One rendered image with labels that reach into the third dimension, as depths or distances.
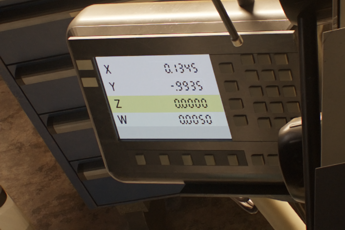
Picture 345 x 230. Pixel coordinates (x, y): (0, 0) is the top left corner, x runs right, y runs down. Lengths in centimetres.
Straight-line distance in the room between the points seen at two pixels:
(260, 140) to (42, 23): 112
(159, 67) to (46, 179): 184
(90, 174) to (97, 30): 134
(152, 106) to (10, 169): 187
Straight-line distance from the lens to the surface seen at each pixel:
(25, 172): 413
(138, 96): 230
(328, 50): 126
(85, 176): 362
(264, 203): 245
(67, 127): 352
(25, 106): 353
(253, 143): 227
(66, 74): 341
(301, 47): 140
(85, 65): 231
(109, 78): 231
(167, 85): 228
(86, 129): 355
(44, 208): 404
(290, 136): 145
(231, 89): 223
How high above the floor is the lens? 274
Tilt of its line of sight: 42 degrees down
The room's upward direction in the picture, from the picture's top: 30 degrees counter-clockwise
